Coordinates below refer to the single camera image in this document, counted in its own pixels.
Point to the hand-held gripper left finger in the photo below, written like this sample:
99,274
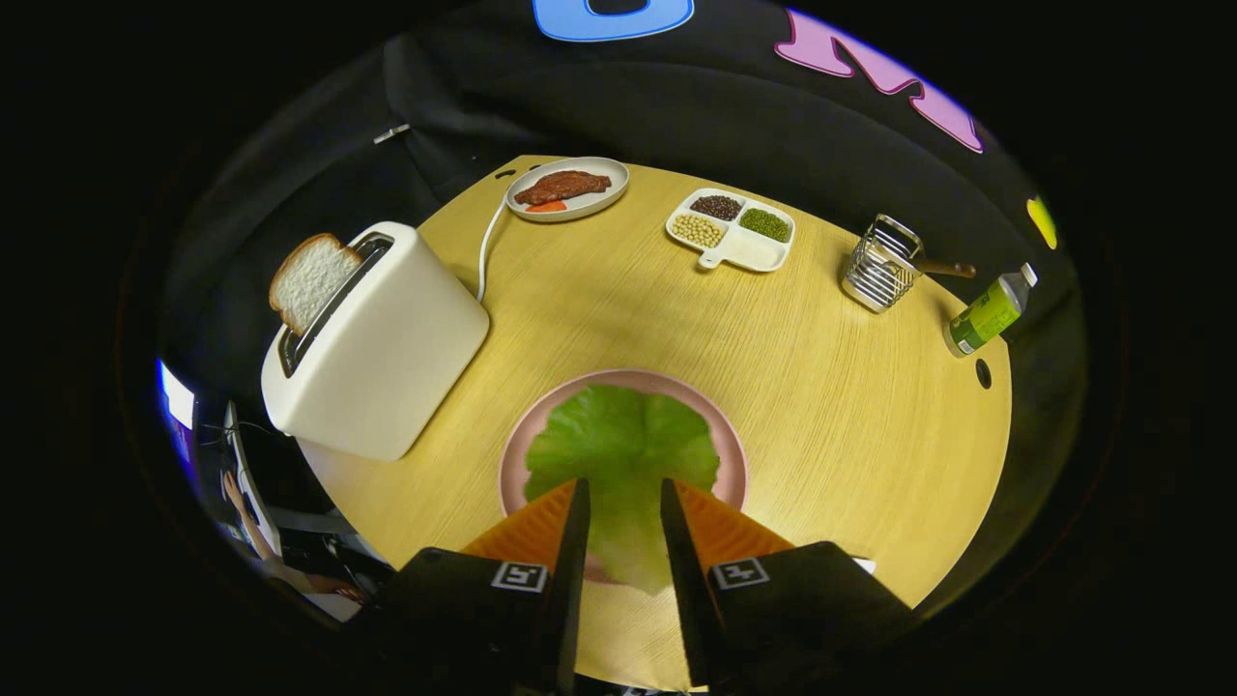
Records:
570,580

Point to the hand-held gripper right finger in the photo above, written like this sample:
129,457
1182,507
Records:
688,590

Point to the green lettuce leaf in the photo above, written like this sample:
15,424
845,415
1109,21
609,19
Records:
623,445

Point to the white bread slice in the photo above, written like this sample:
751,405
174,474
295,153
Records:
309,280

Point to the pink plate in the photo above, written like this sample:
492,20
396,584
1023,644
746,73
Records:
734,464

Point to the white toaster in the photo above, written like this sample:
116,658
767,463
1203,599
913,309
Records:
387,358

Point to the white divided dish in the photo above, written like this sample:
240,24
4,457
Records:
759,251

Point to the pile of yellow soybeans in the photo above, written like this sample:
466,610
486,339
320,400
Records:
698,230

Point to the pile of green beans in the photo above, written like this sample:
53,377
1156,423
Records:
764,224

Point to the orange carrot piece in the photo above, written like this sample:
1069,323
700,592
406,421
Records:
547,206

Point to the round white plate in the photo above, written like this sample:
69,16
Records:
604,200

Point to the pile of dark beans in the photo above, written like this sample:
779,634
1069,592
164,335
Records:
716,207

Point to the brown steak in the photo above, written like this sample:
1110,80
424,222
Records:
565,186

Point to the green label bottle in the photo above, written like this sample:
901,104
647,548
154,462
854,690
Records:
986,319

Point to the bright lit panel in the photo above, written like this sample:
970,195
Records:
177,396

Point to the white cloth clip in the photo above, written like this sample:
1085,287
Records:
391,133

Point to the black backdrop cloth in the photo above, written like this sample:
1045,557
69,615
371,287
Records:
676,106

